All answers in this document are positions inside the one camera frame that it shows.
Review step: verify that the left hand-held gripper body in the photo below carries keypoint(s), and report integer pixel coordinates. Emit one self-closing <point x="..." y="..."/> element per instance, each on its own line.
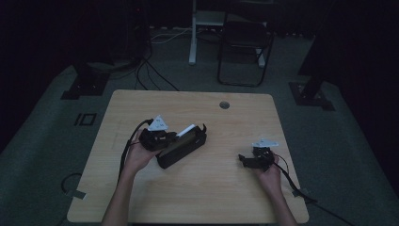
<point x="155" y="138"/>

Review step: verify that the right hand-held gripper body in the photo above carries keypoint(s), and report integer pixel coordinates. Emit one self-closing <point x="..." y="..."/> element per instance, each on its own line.
<point x="263" y="154"/>

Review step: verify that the white pen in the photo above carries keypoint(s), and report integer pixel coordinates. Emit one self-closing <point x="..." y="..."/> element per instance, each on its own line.
<point x="185" y="130"/>

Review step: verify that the black pencil case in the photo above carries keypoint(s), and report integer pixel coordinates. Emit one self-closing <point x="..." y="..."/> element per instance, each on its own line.
<point x="185" y="149"/>

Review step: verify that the person's right hand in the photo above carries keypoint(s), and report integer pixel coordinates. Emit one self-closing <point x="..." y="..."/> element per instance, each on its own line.
<point x="270" y="179"/>

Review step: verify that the person's left hand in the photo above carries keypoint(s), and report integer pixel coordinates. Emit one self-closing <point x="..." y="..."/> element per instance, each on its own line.
<point x="138" y="160"/>

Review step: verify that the grey tape piece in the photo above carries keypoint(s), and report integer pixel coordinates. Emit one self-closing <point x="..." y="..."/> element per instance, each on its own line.
<point x="301" y="192"/>
<point x="75" y="194"/>

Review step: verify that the white metal stand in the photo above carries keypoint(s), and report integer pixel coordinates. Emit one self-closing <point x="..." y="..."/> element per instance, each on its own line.
<point x="194" y="31"/>

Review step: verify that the black folding chair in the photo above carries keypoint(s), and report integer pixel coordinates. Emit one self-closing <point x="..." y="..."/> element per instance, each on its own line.
<point x="243" y="47"/>

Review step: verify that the black stand with base plate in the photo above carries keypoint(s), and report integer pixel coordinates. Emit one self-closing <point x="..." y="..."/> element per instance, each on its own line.
<point x="86" y="81"/>
<point x="310" y="91"/>

